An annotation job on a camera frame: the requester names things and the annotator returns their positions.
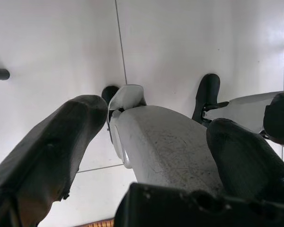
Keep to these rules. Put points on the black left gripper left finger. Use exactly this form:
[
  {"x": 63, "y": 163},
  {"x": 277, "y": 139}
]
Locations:
[{"x": 49, "y": 153}]

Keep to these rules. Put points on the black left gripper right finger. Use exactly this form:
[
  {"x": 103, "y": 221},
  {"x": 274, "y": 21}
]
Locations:
[{"x": 246, "y": 160}]

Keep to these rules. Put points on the grey right robot foot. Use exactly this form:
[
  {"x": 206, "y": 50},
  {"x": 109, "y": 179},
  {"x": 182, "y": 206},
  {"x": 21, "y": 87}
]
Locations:
[{"x": 251, "y": 111}]

